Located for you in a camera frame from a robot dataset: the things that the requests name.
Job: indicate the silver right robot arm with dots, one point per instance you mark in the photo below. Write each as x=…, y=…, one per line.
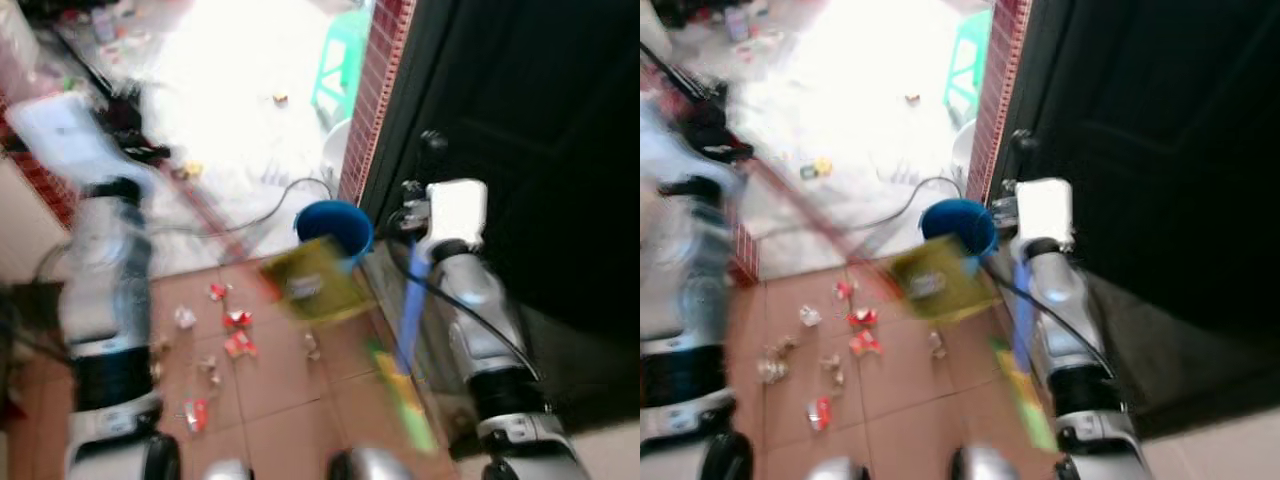
x=480, y=300
x=1060, y=295

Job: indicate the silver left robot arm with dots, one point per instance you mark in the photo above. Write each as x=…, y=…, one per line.
x=690, y=280
x=105, y=270

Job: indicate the small yellow floor scrap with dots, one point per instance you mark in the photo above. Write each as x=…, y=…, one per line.
x=823, y=165
x=192, y=168

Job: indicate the blue plastic bucket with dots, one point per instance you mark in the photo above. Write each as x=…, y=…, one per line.
x=335, y=220
x=958, y=217

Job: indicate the black round door knob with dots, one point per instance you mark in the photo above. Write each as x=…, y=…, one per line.
x=433, y=141
x=1023, y=140

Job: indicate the white round basin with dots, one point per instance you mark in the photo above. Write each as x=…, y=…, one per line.
x=964, y=148
x=336, y=150

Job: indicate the green plastic stool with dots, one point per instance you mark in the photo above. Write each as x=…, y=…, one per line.
x=340, y=60
x=968, y=60

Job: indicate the red crumpled wrapper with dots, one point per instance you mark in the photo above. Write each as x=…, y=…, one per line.
x=217, y=291
x=240, y=345
x=238, y=319
x=820, y=412
x=865, y=343
x=195, y=414
x=862, y=317
x=845, y=290

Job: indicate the black door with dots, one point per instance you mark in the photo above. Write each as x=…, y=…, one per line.
x=540, y=120
x=1170, y=120

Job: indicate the white crumpled paper scrap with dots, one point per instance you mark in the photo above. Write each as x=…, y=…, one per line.
x=935, y=345
x=160, y=347
x=210, y=366
x=831, y=366
x=185, y=317
x=810, y=316
x=312, y=346
x=775, y=368

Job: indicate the silver right robot leg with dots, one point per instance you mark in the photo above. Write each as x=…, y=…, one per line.
x=990, y=465
x=370, y=466

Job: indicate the silver robot leg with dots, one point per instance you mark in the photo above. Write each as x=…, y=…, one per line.
x=838, y=470
x=990, y=465
x=228, y=471
x=370, y=466

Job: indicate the silver left robot leg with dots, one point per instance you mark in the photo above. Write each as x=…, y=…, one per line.
x=228, y=471
x=838, y=470

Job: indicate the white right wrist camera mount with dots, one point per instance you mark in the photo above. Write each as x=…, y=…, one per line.
x=458, y=210
x=1045, y=208

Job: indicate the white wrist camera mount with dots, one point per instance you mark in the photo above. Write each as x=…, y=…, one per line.
x=458, y=210
x=62, y=135
x=1045, y=208

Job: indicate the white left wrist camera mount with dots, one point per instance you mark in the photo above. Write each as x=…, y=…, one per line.
x=62, y=135

